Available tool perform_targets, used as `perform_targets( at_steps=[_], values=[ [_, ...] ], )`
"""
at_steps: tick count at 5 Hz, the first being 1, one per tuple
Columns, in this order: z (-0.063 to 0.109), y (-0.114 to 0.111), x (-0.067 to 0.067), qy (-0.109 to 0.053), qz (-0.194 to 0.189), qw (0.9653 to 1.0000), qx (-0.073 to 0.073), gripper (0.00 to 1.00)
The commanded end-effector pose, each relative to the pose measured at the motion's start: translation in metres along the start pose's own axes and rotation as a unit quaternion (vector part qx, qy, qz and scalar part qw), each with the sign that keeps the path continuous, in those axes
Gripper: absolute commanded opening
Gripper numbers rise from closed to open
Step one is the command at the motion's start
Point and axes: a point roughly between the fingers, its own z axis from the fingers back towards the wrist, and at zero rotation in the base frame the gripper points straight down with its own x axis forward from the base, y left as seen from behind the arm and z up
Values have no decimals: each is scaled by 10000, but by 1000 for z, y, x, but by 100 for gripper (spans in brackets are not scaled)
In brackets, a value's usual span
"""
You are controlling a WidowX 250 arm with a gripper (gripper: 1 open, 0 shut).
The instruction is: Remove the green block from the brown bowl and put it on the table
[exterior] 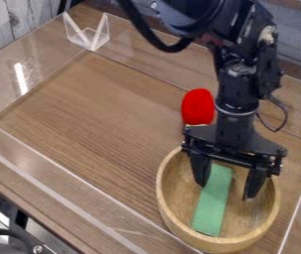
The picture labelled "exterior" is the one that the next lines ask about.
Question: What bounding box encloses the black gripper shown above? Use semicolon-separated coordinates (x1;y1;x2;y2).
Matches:
182;102;286;200

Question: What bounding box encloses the green rectangular block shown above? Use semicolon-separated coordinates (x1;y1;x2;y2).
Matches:
191;164;233;237

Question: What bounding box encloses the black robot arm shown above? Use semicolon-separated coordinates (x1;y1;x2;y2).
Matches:
116;0;286;199

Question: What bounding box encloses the brown wooden bowl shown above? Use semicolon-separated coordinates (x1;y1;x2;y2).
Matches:
155;148;280;254

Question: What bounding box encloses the red plush strawberry toy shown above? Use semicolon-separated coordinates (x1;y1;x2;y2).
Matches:
181;88;215;125

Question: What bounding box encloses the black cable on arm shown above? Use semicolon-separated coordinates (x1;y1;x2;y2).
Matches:
254;94;289;133

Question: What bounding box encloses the black table frame bracket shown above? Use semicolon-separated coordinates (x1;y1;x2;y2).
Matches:
0;204;57;254

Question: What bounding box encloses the clear acrylic tray wall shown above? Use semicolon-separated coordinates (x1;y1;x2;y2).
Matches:
0;127;201;254

